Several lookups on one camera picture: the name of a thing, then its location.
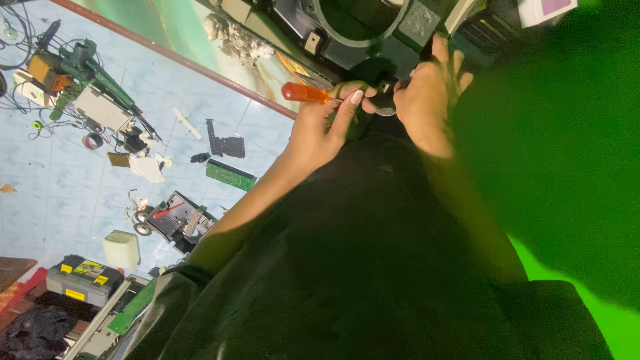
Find small grey wheels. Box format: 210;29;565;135
125;189;155;237

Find person's dark clothing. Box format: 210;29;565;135
122;114;615;360

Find heap of electronics and cables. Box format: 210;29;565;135
0;5;163;151

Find orange handled screwdriver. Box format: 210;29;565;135
281;81;346;105

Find black machine housing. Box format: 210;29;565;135
220;0;523;117

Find person's right hand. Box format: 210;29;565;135
393;34;474;159

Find white crumpled paper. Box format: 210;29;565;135
128;152;173;185

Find long green circuit board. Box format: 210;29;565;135
106;276;159;336

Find red plastic piece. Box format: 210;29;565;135
0;267;49;317

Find black cloth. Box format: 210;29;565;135
0;291;98;360

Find white crumpled tissue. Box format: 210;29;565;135
203;13;275;66

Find black mechanism assembly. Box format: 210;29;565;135
144;190;219;254

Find white plastic container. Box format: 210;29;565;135
102;229;141;271

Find red handled screwdriver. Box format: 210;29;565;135
152;201;187;220

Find green cloth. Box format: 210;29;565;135
447;0;640;360

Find white metal box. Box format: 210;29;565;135
73;84;134;133

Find green painted board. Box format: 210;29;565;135
50;0;346;121

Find white box with purple label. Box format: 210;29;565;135
517;0;579;29

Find grey toolbox with yellow latches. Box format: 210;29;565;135
45;254;125;308

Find black plastic bracket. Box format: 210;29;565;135
205;118;246;159

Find person's left hand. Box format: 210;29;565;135
281;81;379;171

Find white plastic strip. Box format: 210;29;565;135
171;106;204;141

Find grey metal frame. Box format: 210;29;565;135
61;274;153;360

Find brown wooden board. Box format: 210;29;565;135
0;257;39;294

